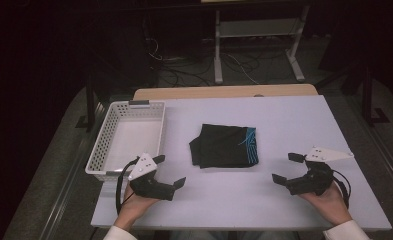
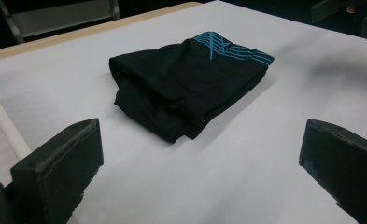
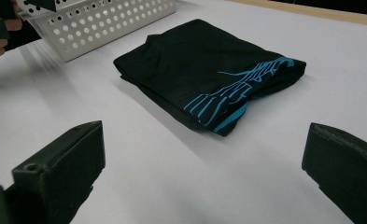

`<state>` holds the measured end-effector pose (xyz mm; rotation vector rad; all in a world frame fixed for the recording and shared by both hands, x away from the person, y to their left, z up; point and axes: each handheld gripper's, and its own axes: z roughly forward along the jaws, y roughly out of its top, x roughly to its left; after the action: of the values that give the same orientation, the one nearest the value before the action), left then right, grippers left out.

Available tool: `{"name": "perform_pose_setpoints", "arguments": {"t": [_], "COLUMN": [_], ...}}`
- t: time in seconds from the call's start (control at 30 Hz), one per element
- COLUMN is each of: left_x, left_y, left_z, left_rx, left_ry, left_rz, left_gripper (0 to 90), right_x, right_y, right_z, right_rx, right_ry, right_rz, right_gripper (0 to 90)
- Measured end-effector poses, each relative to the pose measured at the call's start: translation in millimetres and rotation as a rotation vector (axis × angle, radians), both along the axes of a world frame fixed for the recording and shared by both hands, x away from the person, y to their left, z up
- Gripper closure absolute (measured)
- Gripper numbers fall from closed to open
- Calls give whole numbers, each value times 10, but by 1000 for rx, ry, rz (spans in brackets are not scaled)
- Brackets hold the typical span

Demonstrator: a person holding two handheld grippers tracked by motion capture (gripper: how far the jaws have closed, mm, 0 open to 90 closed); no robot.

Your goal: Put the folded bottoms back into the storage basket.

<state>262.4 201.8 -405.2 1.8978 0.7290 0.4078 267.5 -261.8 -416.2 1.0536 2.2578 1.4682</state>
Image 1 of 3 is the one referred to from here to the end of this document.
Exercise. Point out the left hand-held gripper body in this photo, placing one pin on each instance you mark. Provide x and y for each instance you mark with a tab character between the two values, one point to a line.
145	186

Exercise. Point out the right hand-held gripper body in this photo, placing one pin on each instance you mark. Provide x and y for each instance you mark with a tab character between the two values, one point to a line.
312	181

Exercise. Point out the white perforated plastic basket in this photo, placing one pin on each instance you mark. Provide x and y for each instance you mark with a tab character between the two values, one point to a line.
130	140

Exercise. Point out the black shorts with blue stripes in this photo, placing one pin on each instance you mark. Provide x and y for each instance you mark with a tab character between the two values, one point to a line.
220	146

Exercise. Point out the person's left hand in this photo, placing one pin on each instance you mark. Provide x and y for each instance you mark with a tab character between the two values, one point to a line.
134	205

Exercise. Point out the person's right hand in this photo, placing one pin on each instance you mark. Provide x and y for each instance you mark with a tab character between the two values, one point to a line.
332	206

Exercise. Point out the white table board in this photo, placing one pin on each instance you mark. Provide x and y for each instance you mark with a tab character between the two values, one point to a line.
237	200

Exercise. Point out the black metal stand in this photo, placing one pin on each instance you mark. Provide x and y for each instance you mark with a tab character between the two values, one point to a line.
367	96
90	100

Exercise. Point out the wooden table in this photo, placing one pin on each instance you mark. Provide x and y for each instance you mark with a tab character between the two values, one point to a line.
224	91

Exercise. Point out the white metal stand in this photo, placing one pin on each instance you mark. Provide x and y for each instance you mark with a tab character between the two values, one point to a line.
257	28

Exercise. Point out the metal floor rail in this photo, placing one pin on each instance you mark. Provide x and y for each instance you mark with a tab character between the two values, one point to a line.
67	186
384	160

